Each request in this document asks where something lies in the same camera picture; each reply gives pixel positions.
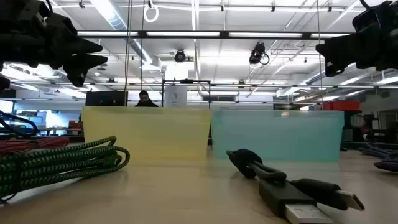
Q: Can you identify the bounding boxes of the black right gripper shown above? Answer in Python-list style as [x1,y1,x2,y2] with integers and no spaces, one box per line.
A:
[315,0,398,78]

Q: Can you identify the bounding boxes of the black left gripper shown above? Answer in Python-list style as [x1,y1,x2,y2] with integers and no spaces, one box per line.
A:
[0,0,109,88]

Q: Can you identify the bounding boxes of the red braided cable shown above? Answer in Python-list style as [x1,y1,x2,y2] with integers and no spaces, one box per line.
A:
[0,136,71,156]

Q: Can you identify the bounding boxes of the short blue braided cable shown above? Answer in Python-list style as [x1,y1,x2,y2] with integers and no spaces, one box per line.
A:
[358,142,398,160]

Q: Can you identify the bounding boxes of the green braided cable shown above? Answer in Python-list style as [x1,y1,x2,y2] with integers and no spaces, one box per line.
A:
[0,136,131,203]

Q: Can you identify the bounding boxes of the long blue braided cable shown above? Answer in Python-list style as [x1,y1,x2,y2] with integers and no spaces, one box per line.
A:
[373,157,398,174]

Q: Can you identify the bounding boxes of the red storage bins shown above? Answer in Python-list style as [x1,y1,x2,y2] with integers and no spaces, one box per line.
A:
[322,100,361,111]

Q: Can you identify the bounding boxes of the black monitor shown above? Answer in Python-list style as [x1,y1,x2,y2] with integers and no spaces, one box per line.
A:
[85,90,129,107]

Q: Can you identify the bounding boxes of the black shelf rack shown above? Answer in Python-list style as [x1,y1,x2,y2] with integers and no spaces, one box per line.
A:
[341,109,364,150]

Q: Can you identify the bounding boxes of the person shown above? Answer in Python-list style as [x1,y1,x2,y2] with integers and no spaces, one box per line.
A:
[134,90,160,108]

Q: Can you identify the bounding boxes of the teal plastic bin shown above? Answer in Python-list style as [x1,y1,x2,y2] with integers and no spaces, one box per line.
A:
[211,109,345,162]

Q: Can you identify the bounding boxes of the yellow plastic bin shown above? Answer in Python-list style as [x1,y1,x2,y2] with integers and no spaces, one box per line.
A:
[81,106,213,162]

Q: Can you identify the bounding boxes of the white pillar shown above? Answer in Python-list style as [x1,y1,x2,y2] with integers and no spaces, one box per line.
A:
[164,85,188,108]

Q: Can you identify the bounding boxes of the thin hanging cable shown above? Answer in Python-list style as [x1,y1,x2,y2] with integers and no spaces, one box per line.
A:
[123,0,133,106]
[315,0,324,103]

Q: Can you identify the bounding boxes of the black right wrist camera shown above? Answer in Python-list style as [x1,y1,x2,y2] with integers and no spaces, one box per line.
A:
[353,1,396,32]

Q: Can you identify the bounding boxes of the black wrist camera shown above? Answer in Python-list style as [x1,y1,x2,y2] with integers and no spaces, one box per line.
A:
[27,5,53,28]
[353,1,396,32]

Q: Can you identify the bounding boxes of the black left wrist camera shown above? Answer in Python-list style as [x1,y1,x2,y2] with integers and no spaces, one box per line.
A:
[27,5,53,28]

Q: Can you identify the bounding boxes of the white hanging ring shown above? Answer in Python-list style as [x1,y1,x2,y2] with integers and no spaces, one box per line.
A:
[143,4,160,24]

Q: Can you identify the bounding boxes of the black hanging camera with cable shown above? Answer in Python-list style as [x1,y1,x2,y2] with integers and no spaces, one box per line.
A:
[248,42,271,66]

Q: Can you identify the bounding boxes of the dark cable loop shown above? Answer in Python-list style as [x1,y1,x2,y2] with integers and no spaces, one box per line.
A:
[0,109,40,138]

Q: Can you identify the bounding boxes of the black overhead camera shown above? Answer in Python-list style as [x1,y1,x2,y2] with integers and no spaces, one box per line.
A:
[173,49,187,63]

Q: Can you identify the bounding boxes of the black background rig frame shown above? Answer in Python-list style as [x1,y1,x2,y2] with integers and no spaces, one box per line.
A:
[160,79,212,110]

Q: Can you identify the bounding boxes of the black USB cable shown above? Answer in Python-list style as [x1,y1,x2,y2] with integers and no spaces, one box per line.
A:
[226,148,366,224]

